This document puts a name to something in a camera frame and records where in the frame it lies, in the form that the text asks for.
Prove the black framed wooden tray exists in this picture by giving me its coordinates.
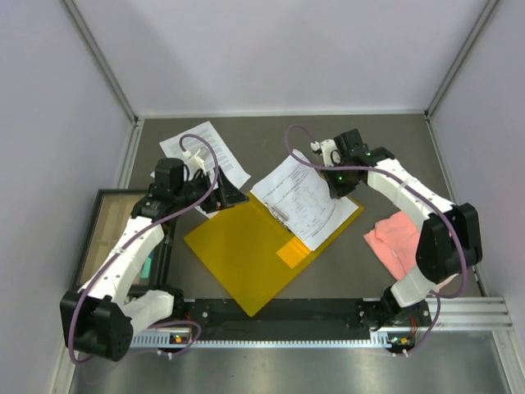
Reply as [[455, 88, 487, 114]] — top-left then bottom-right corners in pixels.
[[70, 189, 176, 297]]

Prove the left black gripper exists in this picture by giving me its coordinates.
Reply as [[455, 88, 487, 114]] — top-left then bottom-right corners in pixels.
[[175, 166, 249, 213]]

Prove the left aluminium frame post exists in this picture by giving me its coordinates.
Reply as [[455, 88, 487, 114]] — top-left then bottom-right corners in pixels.
[[59, 0, 138, 124]]

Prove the printed paper sheet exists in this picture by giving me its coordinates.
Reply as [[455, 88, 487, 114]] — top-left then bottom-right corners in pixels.
[[303, 197, 360, 251]]

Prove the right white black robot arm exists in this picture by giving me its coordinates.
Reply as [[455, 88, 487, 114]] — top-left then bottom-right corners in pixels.
[[310, 129, 482, 327]]

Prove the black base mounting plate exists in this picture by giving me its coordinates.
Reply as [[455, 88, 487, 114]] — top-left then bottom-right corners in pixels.
[[165, 298, 431, 341]]

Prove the aluminium frame post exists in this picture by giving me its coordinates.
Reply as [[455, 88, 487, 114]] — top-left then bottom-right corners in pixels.
[[424, 0, 501, 121], [59, 0, 138, 124]]

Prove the pink cloth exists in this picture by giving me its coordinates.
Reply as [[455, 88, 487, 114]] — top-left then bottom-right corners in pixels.
[[363, 211, 420, 281]]

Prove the grey slotted cable duct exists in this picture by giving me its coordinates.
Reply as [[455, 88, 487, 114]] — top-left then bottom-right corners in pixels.
[[130, 330, 415, 350]]

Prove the yellow plastic folder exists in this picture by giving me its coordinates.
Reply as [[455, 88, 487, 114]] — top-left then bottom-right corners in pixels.
[[184, 195, 363, 317]]

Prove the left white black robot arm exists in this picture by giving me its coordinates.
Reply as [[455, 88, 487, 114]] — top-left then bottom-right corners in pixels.
[[60, 158, 249, 361]]

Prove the right aluminium frame post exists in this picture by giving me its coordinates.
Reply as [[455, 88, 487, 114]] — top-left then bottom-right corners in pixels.
[[424, 0, 501, 121]]

